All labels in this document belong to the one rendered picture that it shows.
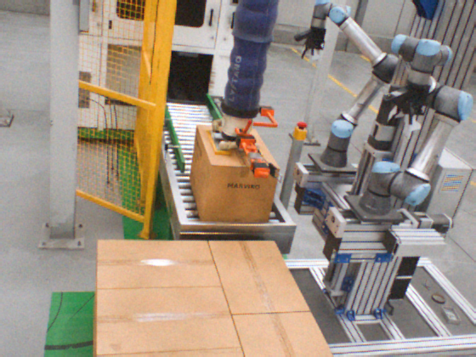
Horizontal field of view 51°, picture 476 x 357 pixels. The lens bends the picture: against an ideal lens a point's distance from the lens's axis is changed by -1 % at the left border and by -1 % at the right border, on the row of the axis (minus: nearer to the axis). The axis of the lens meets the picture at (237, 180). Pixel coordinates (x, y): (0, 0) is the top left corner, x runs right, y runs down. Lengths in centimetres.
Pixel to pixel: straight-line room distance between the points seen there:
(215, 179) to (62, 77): 111
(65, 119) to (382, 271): 210
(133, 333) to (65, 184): 151
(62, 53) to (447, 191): 227
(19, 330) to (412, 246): 210
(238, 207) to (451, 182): 116
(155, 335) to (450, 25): 185
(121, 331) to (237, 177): 108
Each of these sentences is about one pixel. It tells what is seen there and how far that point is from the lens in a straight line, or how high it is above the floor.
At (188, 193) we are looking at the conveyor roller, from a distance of 327.
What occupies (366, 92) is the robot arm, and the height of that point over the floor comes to 144.
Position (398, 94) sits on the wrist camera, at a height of 167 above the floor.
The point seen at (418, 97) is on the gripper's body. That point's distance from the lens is 199.
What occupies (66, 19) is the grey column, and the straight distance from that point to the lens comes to 309.
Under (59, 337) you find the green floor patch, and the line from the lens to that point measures 298.
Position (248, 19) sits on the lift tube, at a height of 170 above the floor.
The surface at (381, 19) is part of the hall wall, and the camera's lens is 1297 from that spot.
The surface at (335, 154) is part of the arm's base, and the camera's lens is 279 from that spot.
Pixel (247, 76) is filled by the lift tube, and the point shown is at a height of 140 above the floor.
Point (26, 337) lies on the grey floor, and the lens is 300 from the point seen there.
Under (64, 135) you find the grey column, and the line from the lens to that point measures 330.
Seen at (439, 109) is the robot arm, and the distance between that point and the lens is 234.
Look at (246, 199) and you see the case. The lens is 288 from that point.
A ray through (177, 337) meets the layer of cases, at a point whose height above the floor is 54.
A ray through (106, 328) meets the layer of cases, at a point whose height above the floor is 54.
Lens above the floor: 210
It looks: 26 degrees down
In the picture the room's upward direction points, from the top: 11 degrees clockwise
